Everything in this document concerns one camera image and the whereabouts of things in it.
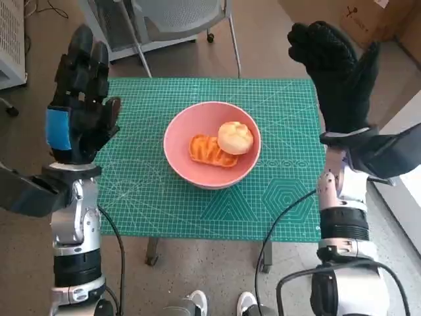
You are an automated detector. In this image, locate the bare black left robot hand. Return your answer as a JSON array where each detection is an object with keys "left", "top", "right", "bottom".
[{"left": 45, "top": 24, "right": 122, "bottom": 165}]

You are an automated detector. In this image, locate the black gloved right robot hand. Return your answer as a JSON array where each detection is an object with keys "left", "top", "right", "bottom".
[{"left": 287, "top": 21, "right": 381, "bottom": 135}]

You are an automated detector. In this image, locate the pink bowl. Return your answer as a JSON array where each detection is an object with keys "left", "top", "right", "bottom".
[{"left": 163, "top": 101, "right": 262, "bottom": 190}]

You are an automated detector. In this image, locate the round toy bread bun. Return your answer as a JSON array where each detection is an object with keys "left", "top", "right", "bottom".
[{"left": 217, "top": 120, "right": 255, "bottom": 155}]

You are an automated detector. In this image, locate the rectangular braided toy bread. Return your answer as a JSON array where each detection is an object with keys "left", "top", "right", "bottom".
[{"left": 188, "top": 133, "right": 240, "bottom": 169}]

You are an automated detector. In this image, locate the black office chair caster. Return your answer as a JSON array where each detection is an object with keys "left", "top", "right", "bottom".
[{"left": 0, "top": 97, "right": 19, "bottom": 117}]

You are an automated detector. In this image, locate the printed cardboard box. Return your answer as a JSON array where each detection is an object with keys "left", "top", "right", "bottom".
[{"left": 338, "top": 0, "right": 421, "bottom": 50}]

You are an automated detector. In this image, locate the plain cardboard box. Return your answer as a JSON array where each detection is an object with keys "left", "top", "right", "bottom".
[{"left": 396, "top": 19, "right": 421, "bottom": 75}]

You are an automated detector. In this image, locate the green cutting mat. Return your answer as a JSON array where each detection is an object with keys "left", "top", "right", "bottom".
[{"left": 98, "top": 77, "right": 325, "bottom": 244}]

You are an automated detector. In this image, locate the white perforated appliance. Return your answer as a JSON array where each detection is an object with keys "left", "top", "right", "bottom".
[{"left": 0, "top": 0, "right": 27, "bottom": 90}]

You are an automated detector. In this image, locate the grey mesh chair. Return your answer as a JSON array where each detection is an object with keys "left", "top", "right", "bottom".
[{"left": 131, "top": 0, "right": 241, "bottom": 79}]

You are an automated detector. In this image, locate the grey table leg with caster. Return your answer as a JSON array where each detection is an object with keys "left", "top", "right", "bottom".
[
  {"left": 259, "top": 240, "right": 273, "bottom": 273},
  {"left": 144, "top": 239, "right": 160, "bottom": 266}
]

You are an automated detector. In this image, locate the white shoe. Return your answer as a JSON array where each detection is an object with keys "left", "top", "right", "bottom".
[
  {"left": 182, "top": 290, "right": 208, "bottom": 316},
  {"left": 237, "top": 291, "right": 257, "bottom": 316}
]

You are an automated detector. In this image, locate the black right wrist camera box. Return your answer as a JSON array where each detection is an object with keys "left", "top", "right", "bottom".
[{"left": 347, "top": 122, "right": 421, "bottom": 180}]

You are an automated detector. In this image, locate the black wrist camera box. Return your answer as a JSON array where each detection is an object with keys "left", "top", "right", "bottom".
[
  {"left": 347, "top": 122, "right": 421, "bottom": 180},
  {"left": 0, "top": 163, "right": 72, "bottom": 217}
]

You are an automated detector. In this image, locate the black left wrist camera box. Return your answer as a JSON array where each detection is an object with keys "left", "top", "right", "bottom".
[{"left": 0, "top": 163, "right": 72, "bottom": 217}]

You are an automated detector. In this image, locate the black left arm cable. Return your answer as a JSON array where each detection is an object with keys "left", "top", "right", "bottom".
[{"left": 98, "top": 203, "right": 127, "bottom": 316}]

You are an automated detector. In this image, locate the black looped right arm cable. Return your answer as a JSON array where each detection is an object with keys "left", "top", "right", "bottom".
[{"left": 275, "top": 263, "right": 410, "bottom": 316}]

